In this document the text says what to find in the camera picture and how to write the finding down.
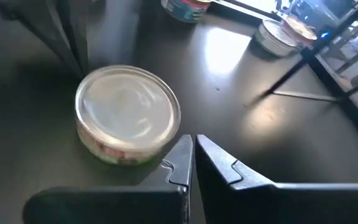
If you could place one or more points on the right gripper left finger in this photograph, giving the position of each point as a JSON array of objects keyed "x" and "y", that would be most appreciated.
[{"x": 179, "y": 168}]

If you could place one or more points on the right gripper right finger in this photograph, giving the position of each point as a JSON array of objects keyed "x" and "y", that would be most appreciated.
[{"x": 216, "y": 174}]

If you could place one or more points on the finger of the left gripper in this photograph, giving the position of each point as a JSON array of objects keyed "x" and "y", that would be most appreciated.
[
  {"x": 42, "y": 21},
  {"x": 78, "y": 31}
]

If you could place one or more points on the white green tuna can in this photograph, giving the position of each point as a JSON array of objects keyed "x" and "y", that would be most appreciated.
[
  {"x": 273, "y": 39},
  {"x": 126, "y": 109}
]

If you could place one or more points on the blue Wild Planet can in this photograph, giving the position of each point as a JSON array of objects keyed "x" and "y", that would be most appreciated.
[{"x": 185, "y": 11}]

